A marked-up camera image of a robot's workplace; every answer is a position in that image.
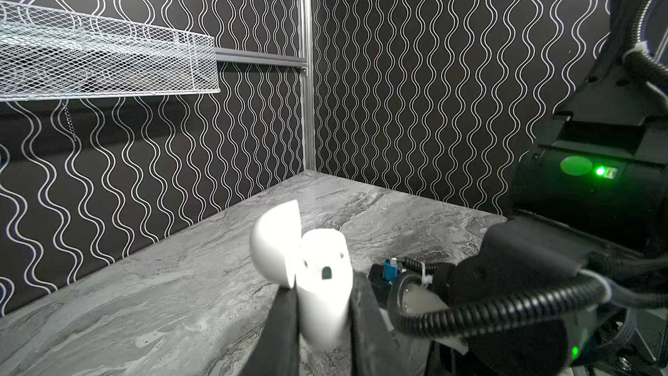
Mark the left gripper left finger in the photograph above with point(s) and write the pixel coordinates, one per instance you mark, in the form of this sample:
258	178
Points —
277	349

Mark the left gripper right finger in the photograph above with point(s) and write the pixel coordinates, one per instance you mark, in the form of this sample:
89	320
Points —
373	349

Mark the white round charging case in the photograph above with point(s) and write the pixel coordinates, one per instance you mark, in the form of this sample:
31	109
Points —
316	264

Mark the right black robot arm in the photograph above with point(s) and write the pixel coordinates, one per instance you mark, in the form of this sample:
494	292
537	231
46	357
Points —
561	283

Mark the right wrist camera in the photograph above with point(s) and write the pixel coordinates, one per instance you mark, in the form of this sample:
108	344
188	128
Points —
415	297

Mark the white wire mesh basket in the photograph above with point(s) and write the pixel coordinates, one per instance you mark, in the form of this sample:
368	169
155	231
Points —
51	54

